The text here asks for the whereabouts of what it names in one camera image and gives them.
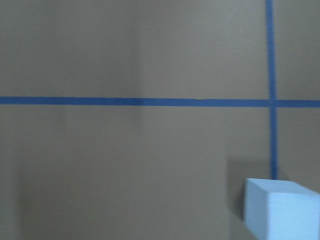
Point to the light blue foam block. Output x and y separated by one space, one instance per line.
281 210

